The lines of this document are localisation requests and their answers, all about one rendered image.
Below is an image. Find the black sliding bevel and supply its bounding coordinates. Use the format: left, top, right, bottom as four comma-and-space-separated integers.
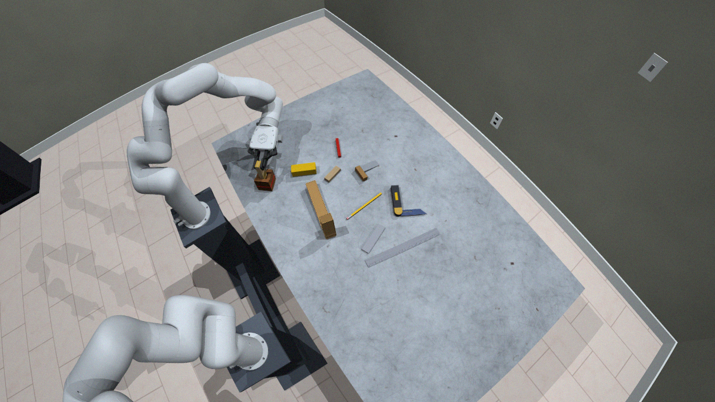
391, 185, 426, 217

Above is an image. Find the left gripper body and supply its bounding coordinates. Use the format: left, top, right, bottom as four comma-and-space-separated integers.
250, 123, 278, 153

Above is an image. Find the wooden rail-and-leg frame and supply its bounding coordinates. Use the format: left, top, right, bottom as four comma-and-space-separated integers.
306, 180, 336, 239

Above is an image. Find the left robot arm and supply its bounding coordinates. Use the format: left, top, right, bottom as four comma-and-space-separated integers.
127, 63, 283, 229

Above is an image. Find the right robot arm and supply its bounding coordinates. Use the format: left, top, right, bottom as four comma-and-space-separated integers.
63, 295, 268, 402

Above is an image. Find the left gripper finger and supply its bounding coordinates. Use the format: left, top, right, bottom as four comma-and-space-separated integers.
248, 148, 260, 168
260, 146, 278, 170

